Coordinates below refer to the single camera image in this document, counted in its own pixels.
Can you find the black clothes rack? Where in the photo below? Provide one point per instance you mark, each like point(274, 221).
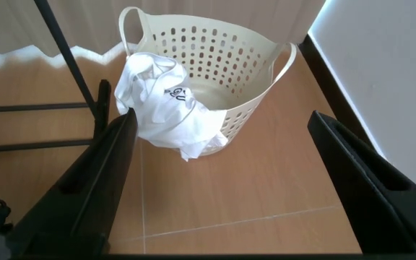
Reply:
point(67, 57)

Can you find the white printed garment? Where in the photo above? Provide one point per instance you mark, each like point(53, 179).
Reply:
point(164, 112)

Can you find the white laundry basket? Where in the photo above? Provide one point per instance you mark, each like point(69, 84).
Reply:
point(229, 94)

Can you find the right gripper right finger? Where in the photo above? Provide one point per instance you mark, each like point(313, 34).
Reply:
point(374, 216)

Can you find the beige curtain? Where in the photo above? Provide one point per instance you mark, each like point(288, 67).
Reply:
point(193, 7)

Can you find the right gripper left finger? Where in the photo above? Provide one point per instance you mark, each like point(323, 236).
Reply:
point(49, 224)

